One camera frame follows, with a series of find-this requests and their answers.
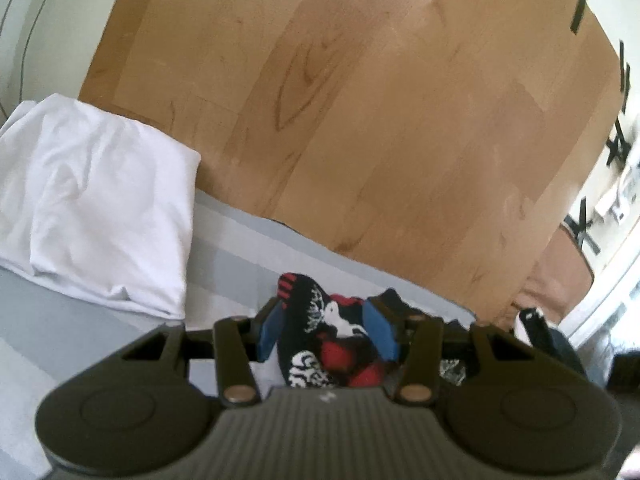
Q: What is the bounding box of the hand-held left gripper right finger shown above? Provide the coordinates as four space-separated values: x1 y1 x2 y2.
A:
362 287 539 406

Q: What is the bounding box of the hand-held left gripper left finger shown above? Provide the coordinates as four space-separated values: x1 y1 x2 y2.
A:
117 297 292 407

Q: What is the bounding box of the black red printed garment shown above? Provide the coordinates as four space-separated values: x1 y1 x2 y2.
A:
276 272 476 390

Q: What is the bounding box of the striped grey bed sheet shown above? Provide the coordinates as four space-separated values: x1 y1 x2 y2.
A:
0 185 476 480

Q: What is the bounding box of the black bag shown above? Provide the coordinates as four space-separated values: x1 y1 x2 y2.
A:
517 306 592 377

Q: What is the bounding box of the white folded cloth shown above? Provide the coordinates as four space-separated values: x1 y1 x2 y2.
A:
0 94 202 320

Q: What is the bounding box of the black tape strip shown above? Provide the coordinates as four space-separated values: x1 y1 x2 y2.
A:
564 198 602 256
605 119 632 168
618 40 631 116
570 0 591 36

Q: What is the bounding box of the white wall fixture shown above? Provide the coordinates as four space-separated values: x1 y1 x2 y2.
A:
594 150 640 222

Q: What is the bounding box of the dark wall cable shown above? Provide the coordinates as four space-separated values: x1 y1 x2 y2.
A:
17 0 63 106

